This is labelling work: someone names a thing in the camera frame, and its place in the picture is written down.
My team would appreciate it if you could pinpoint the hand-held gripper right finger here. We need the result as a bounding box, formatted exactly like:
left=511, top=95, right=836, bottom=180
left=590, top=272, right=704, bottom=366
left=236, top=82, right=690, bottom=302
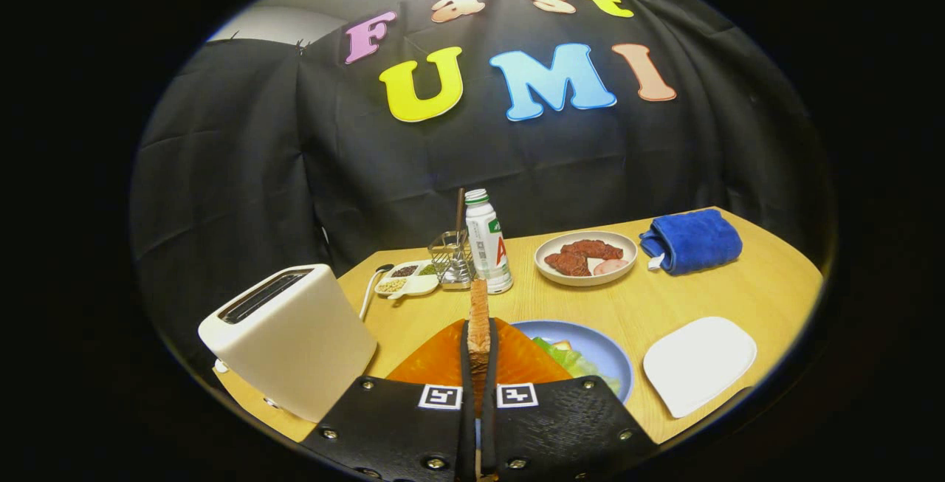
left=484, top=317, right=659, bottom=482

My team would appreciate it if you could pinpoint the white drink bottle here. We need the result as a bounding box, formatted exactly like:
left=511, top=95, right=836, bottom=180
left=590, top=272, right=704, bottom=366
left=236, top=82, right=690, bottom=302
left=464, top=188, right=514, bottom=295

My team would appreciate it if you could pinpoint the beige round plate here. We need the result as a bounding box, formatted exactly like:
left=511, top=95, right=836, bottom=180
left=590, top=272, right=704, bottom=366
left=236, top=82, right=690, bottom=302
left=534, top=230, right=639, bottom=288

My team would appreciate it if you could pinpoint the blue folded towel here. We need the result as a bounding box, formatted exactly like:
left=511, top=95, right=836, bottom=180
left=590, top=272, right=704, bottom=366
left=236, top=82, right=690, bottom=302
left=639, top=208, right=743, bottom=276

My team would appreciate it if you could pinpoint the white toaster cable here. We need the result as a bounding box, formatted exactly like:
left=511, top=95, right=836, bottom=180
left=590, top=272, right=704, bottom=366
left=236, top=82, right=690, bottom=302
left=359, top=264, right=394, bottom=320

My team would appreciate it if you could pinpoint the black backdrop cloth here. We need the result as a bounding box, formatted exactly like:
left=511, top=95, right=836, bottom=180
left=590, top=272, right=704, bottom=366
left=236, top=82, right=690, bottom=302
left=129, top=0, right=835, bottom=365

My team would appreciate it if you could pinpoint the brown meat piece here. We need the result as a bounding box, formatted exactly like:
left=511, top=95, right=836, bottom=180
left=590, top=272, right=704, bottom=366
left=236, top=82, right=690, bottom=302
left=561, top=239, right=625, bottom=261
left=544, top=252, right=591, bottom=278

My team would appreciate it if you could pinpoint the blue round plate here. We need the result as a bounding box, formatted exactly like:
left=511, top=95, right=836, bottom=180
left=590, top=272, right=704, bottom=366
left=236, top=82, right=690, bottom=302
left=511, top=320, right=635, bottom=404

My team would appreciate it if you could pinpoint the white toaster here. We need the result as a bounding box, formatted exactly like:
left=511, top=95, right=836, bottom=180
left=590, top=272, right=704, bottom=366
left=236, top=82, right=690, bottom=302
left=197, top=264, right=379, bottom=424

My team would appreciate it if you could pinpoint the white divided condiment tray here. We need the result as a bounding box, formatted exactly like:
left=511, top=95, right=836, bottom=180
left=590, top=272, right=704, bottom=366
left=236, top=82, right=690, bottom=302
left=374, top=260, right=441, bottom=300

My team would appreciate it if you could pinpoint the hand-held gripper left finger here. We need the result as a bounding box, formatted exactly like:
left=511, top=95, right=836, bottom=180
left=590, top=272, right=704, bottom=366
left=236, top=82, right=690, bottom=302
left=299, top=317, right=477, bottom=482

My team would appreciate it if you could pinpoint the green lettuce leaf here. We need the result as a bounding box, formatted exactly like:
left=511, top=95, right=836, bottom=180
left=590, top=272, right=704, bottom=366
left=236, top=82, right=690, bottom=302
left=532, top=337, right=622, bottom=396

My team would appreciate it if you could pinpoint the toast bread slice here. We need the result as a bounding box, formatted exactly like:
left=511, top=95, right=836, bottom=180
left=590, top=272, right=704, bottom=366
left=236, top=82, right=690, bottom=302
left=467, top=279, right=492, bottom=416

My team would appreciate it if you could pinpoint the wire mesh utensil holder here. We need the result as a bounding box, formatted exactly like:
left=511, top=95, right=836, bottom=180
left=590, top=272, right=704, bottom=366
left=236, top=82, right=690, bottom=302
left=428, top=230, right=477, bottom=290

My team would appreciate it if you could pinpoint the white square plate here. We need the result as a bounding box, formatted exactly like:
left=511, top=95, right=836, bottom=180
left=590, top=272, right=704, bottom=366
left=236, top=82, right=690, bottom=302
left=642, top=316, right=758, bottom=419

